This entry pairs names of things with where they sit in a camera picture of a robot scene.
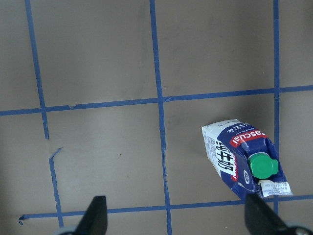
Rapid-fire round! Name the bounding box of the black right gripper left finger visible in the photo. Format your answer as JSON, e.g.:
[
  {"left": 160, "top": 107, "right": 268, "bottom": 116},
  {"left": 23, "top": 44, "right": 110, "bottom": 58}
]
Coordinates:
[{"left": 74, "top": 196, "right": 108, "bottom": 235}]

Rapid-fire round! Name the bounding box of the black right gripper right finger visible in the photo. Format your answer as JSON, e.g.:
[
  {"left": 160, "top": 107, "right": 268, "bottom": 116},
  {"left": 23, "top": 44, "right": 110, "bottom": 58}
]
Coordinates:
[{"left": 245, "top": 194, "right": 293, "bottom": 235}]

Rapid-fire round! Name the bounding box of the blue white milk carton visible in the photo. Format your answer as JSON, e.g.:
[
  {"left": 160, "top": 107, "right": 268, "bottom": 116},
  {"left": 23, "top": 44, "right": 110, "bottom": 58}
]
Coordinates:
[{"left": 201, "top": 119, "right": 292, "bottom": 201}]

